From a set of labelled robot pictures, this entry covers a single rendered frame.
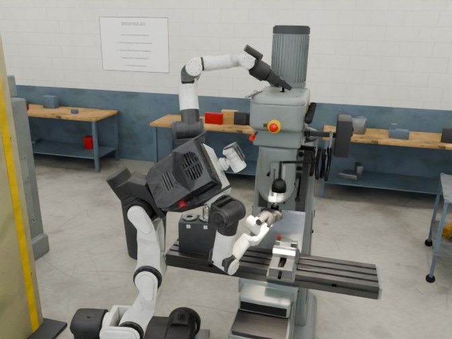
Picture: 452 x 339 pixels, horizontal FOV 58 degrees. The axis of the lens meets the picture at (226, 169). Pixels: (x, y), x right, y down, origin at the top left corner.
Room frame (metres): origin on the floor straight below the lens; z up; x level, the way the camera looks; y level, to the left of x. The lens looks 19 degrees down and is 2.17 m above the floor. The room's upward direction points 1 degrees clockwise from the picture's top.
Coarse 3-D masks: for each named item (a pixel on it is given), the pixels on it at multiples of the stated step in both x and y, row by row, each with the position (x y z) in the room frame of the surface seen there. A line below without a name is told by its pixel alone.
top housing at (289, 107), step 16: (256, 96) 1.91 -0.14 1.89; (272, 96) 1.90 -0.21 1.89; (288, 96) 1.92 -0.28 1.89; (304, 96) 1.95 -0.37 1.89; (256, 112) 1.89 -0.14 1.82; (272, 112) 1.86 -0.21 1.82; (288, 112) 1.85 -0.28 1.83; (304, 112) 1.88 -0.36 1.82; (256, 128) 1.89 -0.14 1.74; (288, 128) 1.85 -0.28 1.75
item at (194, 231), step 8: (184, 216) 2.21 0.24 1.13; (192, 216) 2.21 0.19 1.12; (200, 216) 2.21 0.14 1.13; (184, 224) 2.14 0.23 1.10; (192, 224) 2.14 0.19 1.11; (200, 224) 2.14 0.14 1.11; (208, 224) 2.14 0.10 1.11; (184, 232) 2.14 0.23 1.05; (192, 232) 2.14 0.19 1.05; (200, 232) 2.14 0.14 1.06; (208, 232) 2.14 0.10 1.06; (216, 232) 2.18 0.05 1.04; (184, 240) 2.14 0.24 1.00; (192, 240) 2.14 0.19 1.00; (200, 240) 2.14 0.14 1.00; (208, 240) 2.14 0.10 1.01; (184, 248) 2.14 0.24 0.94; (192, 248) 2.14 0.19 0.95; (200, 248) 2.14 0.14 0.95; (208, 248) 2.14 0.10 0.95
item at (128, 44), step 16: (112, 32) 6.94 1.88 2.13; (128, 32) 6.87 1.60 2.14; (144, 32) 6.80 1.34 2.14; (160, 32) 6.74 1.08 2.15; (112, 48) 6.94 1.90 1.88; (128, 48) 6.87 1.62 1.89; (144, 48) 6.81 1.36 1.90; (160, 48) 6.74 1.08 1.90; (112, 64) 6.95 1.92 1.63; (128, 64) 6.88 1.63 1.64; (144, 64) 6.81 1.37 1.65; (160, 64) 6.74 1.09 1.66
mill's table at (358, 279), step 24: (168, 264) 2.11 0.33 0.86; (192, 264) 2.07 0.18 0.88; (240, 264) 2.01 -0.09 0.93; (264, 264) 2.03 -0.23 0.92; (312, 264) 2.03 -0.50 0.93; (336, 264) 2.03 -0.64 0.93; (360, 264) 2.04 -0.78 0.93; (312, 288) 1.90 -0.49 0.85; (336, 288) 1.87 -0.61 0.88; (360, 288) 1.85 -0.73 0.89
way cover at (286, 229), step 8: (256, 216) 2.44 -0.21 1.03; (288, 216) 2.40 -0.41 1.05; (296, 216) 2.39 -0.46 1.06; (304, 216) 2.38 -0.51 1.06; (280, 224) 2.38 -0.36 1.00; (288, 224) 2.38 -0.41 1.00; (296, 224) 2.37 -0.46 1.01; (304, 224) 2.36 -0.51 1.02; (272, 232) 2.37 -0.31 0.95; (280, 232) 2.36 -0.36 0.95; (288, 232) 2.35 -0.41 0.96; (296, 232) 2.34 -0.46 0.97; (264, 240) 2.34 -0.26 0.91; (272, 240) 2.33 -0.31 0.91; (296, 240) 2.31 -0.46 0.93; (264, 248) 2.29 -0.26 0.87; (272, 248) 2.29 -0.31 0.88
